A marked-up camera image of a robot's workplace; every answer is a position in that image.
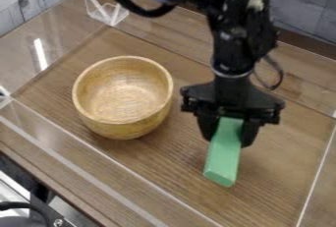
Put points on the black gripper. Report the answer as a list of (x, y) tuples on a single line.
[(233, 98)]

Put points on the green rectangular block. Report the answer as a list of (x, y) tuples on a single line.
[(225, 152)]

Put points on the wooden bowl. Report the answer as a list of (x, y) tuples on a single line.
[(122, 96)]

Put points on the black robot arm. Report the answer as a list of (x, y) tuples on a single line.
[(243, 37)]

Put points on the clear acrylic tray wall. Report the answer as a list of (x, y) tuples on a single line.
[(146, 182)]

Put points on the clear acrylic corner bracket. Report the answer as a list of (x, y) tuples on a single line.
[(107, 13)]

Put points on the black metal frame bracket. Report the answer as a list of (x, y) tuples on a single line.
[(58, 213)]

